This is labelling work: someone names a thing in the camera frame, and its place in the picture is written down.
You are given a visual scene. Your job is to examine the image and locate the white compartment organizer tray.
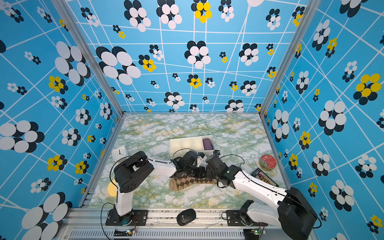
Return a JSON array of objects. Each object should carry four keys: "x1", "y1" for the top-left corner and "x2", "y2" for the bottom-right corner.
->
[{"x1": 169, "y1": 135, "x2": 215, "y2": 159}]

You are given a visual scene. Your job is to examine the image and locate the purple rolled sock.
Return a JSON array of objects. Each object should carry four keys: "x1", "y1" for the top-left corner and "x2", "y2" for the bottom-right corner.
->
[{"x1": 203, "y1": 138, "x2": 215, "y2": 151}]

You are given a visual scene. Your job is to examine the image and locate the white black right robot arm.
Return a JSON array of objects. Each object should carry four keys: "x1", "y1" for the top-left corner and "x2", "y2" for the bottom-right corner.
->
[{"x1": 204, "y1": 154, "x2": 318, "y2": 240}]

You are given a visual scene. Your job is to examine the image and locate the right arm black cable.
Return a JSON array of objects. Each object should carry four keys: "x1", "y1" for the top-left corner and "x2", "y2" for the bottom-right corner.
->
[{"x1": 217, "y1": 153, "x2": 323, "y2": 230}]

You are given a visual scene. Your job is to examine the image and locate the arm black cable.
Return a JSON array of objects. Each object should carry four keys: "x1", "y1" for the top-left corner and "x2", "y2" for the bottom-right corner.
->
[
  {"x1": 217, "y1": 153, "x2": 323, "y2": 230},
  {"x1": 99, "y1": 147, "x2": 199, "y2": 240}
]

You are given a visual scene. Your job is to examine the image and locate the right green circuit board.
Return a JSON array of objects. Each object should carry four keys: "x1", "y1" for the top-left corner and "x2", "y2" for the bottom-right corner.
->
[{"x1": 244, "y1": 229, "x2": 265, "y2": 240}]

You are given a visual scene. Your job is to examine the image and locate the aluminium front rail frame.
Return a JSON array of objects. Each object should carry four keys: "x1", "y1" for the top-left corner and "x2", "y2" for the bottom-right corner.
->
[{"x1": 56, "y1": 206, "x2": 319, "y2": 240}]

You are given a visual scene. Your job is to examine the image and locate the white square alarm clock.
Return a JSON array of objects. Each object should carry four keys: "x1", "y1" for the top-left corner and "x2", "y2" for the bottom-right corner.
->
[{"x1": 112, "y1": 146, "x2": 129, "y2": 162}]

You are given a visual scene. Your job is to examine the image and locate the yellow round sponge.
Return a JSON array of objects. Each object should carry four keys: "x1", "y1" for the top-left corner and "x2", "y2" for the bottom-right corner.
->
[{"x1": 107, "y1": 180, "x2": 118, "y2": 198}]

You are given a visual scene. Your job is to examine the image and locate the black computer mouse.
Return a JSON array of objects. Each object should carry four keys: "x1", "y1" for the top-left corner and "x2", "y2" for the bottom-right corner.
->
[{"x1": 176, "y1": 209, "x2": 197, "y2": 226}]

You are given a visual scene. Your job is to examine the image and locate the beige argyle sock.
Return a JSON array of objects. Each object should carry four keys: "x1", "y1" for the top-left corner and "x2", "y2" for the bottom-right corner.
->
[{"x1": 169, "y1": 177, "x2": 217, "y2": 192}]

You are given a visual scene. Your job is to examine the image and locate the left green circuit board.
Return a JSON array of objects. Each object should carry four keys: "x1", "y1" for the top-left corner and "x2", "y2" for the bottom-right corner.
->
[{"x1": 114, "y1": 230, "x2": 137, "y2": 237}]

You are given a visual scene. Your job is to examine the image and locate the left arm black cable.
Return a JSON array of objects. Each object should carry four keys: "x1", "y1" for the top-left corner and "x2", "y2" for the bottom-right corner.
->
[{"x1": 99, "y1": 147, "x2": 199, "y2": 240}]

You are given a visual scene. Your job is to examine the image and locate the green circuit board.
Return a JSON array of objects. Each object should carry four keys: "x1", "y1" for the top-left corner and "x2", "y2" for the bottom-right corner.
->
[
  {"x1": 244, "y1": 229, "x2": 265, "y2": 240},
  {"x1": 114, "y1": 230, "x2": 137, "y2": 237}
]

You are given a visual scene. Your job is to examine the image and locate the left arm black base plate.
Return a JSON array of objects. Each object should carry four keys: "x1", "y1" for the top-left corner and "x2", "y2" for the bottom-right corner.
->
[{"x1": 105, "y1": 208, "x2": 149, "y2": 226}]

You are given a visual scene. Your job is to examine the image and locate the black tray with coloured items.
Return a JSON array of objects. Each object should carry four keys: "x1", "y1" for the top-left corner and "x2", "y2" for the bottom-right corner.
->
[{"x1": 251, "y1": 168, "x2": 279, "y2": 187}]

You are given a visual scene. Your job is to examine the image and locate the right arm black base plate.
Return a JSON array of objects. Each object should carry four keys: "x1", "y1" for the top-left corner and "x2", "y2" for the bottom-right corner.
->
[{"x1": 221, "y1": 210, "x2": 268, "y2": 228}]

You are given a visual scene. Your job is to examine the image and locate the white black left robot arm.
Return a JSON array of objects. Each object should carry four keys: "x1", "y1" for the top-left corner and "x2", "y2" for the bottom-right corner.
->
[{"x1": 112, "y1": 151, "x2": 207, "y2": 217}]

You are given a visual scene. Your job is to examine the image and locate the round red lid tin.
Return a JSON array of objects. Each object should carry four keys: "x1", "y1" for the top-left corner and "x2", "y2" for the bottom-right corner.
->
[{"x1": 259, "y1": 155, "x2": 277, "y2": 171}]

